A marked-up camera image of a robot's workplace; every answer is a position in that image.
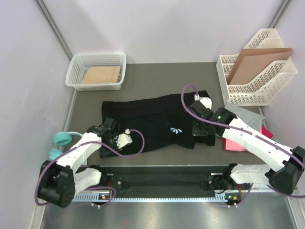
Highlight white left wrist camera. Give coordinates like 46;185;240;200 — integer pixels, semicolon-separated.
115;129;133;149

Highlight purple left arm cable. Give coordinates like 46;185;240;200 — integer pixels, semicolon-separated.
34;129;145;208

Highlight white slotted cable duct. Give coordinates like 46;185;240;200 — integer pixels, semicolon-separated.
71;192;231;203

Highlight white plastic file organizer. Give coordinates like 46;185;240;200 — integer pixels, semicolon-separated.
216;29;297;106

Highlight pink t shirt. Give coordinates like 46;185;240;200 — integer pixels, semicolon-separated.
223;139;245;152

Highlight teal cat ear headphones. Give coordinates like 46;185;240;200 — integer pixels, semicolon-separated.
49;132;83;160

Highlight beige folded t shirt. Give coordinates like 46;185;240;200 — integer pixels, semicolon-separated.
81;66;121;84

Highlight red cloth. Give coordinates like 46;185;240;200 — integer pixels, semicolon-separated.
260;125;274;138

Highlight white perforated plastic basket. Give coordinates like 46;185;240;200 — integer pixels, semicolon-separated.
65;53;127;91

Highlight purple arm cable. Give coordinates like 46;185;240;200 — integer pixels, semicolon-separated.
181;84;305;207
34;129;145;208

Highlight grey t shirt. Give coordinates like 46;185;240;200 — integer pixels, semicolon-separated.
225;103;265;131

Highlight black t shirt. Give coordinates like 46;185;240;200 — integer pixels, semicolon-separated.
102;94;215;155

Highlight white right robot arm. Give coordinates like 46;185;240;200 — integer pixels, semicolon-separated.
188;101;305;195

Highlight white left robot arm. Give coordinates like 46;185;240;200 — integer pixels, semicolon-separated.
34;118;132;208

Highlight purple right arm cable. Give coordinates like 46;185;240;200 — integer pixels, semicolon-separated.
181;84;305;207

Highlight brown cardboard folder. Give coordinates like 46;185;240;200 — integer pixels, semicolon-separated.
227;48;293;85

